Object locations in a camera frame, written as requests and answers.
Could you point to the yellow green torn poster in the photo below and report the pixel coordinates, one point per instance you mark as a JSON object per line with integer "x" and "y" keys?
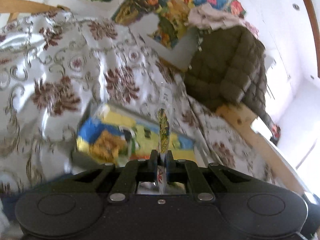
{"x": 171, "y": 26}

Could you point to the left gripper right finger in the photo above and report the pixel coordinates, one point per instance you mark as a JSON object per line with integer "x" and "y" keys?
{"x": 188, "y": 173}

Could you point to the wooden bed frame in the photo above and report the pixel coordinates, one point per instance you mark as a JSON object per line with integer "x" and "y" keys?
{"x": 240, "y": 117}

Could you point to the clear dark snack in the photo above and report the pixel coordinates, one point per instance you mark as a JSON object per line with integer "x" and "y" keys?
{"x": 164, "y": 117}

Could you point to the gold foil snack bag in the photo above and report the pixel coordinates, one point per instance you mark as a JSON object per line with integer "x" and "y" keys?
{"x": 107, "y": 147}

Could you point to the pink cloth on jacket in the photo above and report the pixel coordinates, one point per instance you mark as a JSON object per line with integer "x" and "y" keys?
{"x": 204, "y": 17}

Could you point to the floral satin bedspread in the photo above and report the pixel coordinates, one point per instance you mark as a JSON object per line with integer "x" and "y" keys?
{"x": 57, "y": 68}

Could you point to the grey tray with painting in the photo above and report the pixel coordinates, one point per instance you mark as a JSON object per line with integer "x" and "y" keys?
{"x": 140, "y": 133}

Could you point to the swirly night poster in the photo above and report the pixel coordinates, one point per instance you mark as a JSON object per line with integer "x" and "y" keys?
{"x": 131, "y": 11}

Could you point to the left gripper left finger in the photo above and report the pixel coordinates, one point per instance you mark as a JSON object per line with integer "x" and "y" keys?
{"x": 135, "y": 171}

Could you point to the olive puffer jacket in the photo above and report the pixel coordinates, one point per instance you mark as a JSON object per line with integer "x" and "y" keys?
{"x": 229, "y": 68}

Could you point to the colourful box on shelf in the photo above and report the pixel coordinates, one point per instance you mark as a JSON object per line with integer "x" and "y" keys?
{"x": 276, "y": 133}

